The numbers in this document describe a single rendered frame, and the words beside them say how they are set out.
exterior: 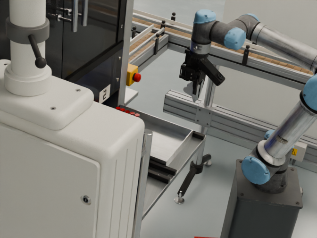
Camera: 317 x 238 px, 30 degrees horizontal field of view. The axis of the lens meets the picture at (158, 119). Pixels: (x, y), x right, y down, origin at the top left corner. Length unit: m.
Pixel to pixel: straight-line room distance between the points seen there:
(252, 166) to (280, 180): 0.23
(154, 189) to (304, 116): 0.59
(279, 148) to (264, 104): 1.75
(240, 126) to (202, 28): 1.26
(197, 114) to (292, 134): 1.33
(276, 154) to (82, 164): 1.09
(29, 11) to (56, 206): 0.41
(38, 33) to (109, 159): 0.29
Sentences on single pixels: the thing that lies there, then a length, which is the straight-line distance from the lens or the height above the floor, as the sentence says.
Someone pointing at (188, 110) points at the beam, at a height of 0.50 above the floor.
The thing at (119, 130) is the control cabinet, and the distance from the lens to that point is 1.23.
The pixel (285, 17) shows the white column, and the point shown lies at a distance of 3.61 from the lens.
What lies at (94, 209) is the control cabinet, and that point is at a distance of 1.24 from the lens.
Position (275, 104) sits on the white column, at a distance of 3.84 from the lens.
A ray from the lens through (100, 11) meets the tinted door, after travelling 2.18.
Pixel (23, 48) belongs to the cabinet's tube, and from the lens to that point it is 1.22.
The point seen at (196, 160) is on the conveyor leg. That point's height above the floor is 0.17.
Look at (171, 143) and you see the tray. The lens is 2.39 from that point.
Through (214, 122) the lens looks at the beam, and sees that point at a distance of 3.33.
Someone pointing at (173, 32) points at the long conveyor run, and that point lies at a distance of 3.22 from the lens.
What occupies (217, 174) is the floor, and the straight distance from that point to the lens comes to 3.75.
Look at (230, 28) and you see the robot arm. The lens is 2.09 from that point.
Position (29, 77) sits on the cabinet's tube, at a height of 1.63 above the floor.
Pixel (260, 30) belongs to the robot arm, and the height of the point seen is 1.41.
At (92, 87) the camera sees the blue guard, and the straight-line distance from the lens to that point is 2.27.
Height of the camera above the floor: 2.23
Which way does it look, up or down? 32 degrees down
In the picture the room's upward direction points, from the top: 8 degrees clockwise
